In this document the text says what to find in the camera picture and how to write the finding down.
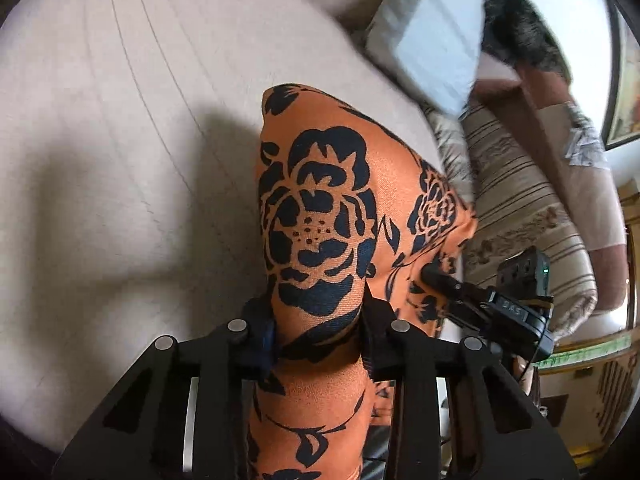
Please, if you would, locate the orange black floral garment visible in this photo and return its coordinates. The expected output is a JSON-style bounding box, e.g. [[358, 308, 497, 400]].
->
[[247, 84, 477, 479]]

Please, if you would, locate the wooden cabinet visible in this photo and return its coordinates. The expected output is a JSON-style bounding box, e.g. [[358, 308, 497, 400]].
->
[[540, 178, 639, 474]]

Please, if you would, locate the beige striped pillow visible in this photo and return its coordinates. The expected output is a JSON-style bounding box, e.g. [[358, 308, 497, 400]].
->
[[423, 104, 598, 340]]

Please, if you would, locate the brown pink blanket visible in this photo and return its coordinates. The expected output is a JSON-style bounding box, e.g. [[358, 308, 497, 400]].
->
[[472, 53, 629, 313]]

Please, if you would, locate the dark furry item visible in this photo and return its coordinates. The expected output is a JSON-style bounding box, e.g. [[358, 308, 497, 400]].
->
[[482, 0, 572, 84]]

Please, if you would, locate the light blue pillow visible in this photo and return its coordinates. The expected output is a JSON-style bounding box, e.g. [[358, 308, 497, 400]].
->
[[363, 0, 484, 117]]

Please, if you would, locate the framed wall picture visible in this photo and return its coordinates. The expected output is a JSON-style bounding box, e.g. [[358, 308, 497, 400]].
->
[[602, 0, 639, 151]]

